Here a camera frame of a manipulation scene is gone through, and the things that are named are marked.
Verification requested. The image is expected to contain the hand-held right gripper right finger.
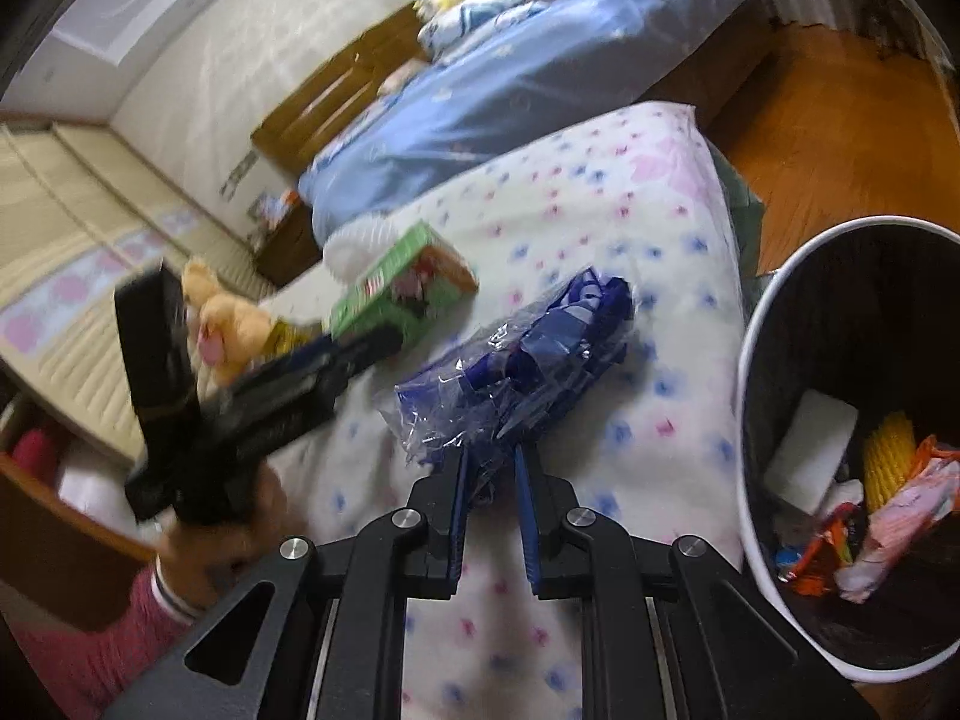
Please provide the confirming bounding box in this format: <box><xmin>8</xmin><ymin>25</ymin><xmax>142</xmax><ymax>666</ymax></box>
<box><xmin>512</xmin><ymin>444</ymin><xmax>878</xmax><ymax>720</ymax></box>

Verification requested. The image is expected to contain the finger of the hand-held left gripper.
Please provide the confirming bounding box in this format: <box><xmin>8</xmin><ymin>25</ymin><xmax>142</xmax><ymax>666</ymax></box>
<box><xmin>296</xmin><ymin>324</ymin><xmax>406</xmax><ymax>391</ymax></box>

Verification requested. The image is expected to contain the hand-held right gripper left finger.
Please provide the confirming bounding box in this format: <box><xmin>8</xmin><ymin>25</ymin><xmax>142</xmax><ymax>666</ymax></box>
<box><xmin>97</xmin><ymin>446</ymin><xmax>472</xmax><ymax>720</ymax></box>

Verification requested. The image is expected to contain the green carton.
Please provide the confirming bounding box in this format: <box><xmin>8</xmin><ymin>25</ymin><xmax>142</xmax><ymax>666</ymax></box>
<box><xmin>328</xmin><ymin>221</ymin><xmax>481</xmax><ymax>350</ymax></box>

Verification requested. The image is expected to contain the white foam fruit net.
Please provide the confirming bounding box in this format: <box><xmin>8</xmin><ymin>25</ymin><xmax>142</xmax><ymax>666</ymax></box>
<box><xmin>321</xmin><ymin>214</ymin><xmax>398</xmax><ymax>286</ymax></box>

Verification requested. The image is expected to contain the blue plastic bag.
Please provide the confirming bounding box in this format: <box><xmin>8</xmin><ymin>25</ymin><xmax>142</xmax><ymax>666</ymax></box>
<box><xmin>394</xmin><ymin>268</ymin><xmax>635</xmax><ymax>503</ymax></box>

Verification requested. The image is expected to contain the red snack wrapper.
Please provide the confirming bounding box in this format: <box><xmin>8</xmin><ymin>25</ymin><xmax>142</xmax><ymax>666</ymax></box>
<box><xmin>776</xmin><ymin>502</ymin><xmax>856</xmax><ymax>597</ymax></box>

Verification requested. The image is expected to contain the white foam block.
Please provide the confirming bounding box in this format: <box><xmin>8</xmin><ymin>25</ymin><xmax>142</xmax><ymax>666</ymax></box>
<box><xmin>763</xmin><ymin>388</ymin><xmax>860</xmax><ymax>512</ymax></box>

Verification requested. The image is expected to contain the white trash bin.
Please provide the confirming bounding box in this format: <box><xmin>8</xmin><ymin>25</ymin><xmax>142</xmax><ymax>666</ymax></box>
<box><xmin>735</xmin><ymin>216</ymin><xmax>960</xmax><ymax>683</ymax></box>

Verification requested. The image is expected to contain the large yellow foam net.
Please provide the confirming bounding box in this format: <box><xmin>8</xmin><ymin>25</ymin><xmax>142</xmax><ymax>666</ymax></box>
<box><xmin>862</xmin><ymin>411</ymin><xmax>917</xmax><ymax>511</ymax></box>

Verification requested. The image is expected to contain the pink wrapper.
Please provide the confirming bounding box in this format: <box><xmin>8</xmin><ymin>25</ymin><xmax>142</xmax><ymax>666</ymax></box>
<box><xmin>834</xmin><ymin>457</ymin><xmax>960</xmax><ymax>602</ymax></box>

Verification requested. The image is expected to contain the person's left forearm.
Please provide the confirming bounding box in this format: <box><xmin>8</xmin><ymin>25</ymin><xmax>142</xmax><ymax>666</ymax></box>
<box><xmin>11</xmin><ymin>566</ymin><xmax>203</xmax><ymax>720</ymax></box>

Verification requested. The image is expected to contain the person's left hand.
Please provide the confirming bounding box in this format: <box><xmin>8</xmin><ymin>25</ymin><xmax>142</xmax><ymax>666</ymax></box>
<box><xmin>157</xmin><ymin>461</ymin><xmax>295</xmax><ymax>612</ymax></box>

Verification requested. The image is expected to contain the yellow green snack wrapper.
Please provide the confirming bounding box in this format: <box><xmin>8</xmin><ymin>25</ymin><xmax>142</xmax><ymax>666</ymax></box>
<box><xmin>266</xmin><ymin>317</ymin><xmax>331</xmax><ymax>353</ymax></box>

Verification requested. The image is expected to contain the yellow teddy bear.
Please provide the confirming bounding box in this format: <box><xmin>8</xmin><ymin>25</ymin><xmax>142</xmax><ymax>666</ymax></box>
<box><xmin>182</xmin><ymin>259</ymin><xmax>280</xmax><ymax>387</ymax></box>

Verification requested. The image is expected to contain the wooden nightstand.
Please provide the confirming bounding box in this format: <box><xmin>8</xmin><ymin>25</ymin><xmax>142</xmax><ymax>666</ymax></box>
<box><xmin>247</xmin><ymin>195</ymin><xmax>323</xmax><ymax>286</ymax></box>

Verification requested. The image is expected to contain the clear plastic packet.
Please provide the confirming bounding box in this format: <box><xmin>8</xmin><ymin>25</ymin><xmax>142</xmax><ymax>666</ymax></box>
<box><xmin>251</xmin><ymin>190</ymin><xmax>301</xmax><ymax>230</ymax></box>

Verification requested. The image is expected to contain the louvred wardrobe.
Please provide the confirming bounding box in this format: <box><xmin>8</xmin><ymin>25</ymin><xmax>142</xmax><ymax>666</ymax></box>
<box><xmin>0</xmin><ymin>116</ymin><xmax>263</xmax><ymax>466</ymax></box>

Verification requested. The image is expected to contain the wooden headboard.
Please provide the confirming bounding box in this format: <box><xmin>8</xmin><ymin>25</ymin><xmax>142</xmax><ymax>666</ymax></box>
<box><xmin>251</xmin><ymin>4</ymin><xmax>432</xmax><ymax>177</ymax></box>

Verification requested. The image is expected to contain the pink pillow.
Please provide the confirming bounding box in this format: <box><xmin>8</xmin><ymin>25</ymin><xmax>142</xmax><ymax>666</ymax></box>
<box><xmin>377</xmin><ymin>56</ymin><xmax>421</xmax><ymax>95</ymax></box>

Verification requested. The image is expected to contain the bed with blue sheet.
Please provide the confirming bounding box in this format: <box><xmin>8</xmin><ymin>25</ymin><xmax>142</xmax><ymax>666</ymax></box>
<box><xmin>298</xmin><ymin>0</ymin><xmax>777</xmax><ymax>241</ymax></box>

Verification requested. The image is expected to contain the folded blue white quilt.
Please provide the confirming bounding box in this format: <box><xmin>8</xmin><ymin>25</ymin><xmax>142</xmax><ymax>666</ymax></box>
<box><xmin>416</xmin><ymin>0</ymin><xmax>548</xmax><ymax>53</ymax></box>

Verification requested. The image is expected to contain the wooden bed frame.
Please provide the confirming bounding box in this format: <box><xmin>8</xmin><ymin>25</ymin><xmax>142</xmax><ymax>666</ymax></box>
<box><xmin>0</xmin><ymin>390</ymin><xmax>162</xmax><ymax>616</ymax></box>

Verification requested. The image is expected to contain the wall switch panel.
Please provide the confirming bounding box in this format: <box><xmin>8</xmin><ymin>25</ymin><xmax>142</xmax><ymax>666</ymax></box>
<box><xmin>217</xmin><ymin>154</ymin><xmax>260</xmax><ymax>196</ymax></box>

